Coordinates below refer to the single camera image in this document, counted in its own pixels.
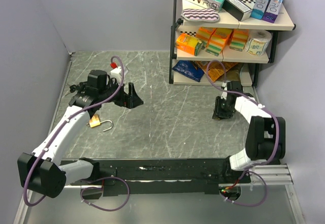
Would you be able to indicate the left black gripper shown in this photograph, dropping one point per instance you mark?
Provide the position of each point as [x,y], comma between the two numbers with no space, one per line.
[130,100]

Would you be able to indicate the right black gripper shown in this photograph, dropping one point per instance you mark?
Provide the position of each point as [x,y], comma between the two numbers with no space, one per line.
[218,112]

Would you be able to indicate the large brass padlock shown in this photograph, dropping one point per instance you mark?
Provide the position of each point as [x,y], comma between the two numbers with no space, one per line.
[95,121]

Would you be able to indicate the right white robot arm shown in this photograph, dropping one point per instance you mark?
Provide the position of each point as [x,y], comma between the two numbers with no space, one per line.
[265,141]

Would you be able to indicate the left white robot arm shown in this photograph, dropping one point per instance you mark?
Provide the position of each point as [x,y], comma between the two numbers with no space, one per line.
[41,171]

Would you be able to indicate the dark brown snack bag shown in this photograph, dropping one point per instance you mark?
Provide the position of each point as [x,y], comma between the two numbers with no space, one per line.
[234,70]

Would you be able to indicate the orange snack bag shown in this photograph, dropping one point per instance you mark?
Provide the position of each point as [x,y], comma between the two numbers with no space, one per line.
[216,72]

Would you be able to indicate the blue snack bag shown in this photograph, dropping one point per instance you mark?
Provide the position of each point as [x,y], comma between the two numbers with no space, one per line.
[189,70]

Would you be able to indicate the black padlock with keys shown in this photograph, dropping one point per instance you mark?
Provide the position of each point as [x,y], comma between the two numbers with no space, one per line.
[80,87]

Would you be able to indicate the right sponge pack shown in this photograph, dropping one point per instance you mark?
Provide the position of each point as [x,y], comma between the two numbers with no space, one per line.
[239,38]

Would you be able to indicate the sponge pack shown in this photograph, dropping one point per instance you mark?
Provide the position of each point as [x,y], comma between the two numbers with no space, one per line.
[239,38]
[204,34]
[218,40]

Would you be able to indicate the middle sponge pack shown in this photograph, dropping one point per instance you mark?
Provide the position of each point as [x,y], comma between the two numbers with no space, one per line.
[218,40]

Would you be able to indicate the toilet paper roll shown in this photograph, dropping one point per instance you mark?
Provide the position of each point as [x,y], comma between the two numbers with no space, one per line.
[257,42]

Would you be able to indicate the orange carton box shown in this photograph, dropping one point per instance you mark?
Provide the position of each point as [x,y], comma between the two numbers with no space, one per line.
[189,44]

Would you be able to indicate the left sponge pack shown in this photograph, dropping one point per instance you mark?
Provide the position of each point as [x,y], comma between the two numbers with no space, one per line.
[204,34]

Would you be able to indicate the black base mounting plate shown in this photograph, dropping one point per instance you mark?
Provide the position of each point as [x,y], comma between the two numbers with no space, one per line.
[165,176]

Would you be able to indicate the striped sleep mask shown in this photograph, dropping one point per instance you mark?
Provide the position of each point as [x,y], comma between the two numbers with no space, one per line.
[200,15]

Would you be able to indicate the black white carton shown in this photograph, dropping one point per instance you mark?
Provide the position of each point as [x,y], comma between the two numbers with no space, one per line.
[237,9]

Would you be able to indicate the purple toothpaste box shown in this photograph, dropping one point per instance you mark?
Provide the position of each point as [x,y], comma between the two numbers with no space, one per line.
[272,11]

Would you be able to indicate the blue toothpaste box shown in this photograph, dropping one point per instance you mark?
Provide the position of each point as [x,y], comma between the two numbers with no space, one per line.
[259,9]

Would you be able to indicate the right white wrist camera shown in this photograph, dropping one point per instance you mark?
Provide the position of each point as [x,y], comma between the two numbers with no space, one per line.
[224,87]

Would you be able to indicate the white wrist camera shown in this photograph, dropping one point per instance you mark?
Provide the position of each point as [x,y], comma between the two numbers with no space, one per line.
[224,87]
[116,72]

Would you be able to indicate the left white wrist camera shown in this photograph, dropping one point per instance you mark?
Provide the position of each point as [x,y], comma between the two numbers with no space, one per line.
[116,72]

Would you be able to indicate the black frame beige shelf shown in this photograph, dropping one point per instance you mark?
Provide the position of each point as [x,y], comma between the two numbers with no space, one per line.
[250,70]

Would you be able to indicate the aluminium frame rail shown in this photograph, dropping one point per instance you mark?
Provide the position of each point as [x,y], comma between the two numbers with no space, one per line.
[280,175]

